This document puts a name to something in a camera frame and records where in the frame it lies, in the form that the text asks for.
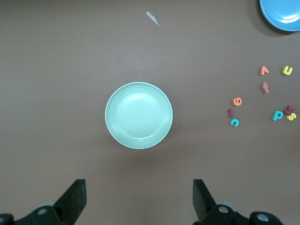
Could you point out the teal foam letter d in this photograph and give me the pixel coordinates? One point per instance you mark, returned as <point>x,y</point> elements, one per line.
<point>278,115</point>

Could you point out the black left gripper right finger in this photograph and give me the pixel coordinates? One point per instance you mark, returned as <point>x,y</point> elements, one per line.
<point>206,208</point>

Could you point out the dark red foam letter i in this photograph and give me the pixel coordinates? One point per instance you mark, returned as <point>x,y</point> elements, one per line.
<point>230,113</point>

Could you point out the orange foam letter e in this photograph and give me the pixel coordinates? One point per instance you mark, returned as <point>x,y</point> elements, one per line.
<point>237,101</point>

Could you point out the dark red foam letter k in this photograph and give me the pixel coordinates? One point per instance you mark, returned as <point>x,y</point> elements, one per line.
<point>288,109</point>

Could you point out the yellow foam letter u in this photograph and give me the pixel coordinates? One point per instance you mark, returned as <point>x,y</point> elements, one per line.
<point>285,71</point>

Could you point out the green plate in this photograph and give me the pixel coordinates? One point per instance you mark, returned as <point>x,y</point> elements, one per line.
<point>139,115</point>

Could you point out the white paper scrap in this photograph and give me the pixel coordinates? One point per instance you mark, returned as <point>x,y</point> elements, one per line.
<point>153,18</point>

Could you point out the yellow foam letter s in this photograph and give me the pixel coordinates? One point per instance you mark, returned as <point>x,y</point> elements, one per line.
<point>291,116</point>

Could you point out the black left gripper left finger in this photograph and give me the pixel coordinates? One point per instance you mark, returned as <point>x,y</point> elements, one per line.
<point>70,206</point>

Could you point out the teal foam letter c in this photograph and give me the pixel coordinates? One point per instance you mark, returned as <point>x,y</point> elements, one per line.
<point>234,121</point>

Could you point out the orange foam letter v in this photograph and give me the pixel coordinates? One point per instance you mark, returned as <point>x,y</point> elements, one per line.
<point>263,70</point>

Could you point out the dark red foam letter f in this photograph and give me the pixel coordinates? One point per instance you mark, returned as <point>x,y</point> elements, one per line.
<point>265,87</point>

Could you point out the blue plate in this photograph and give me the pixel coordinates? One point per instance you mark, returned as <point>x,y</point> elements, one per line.
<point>281,14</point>

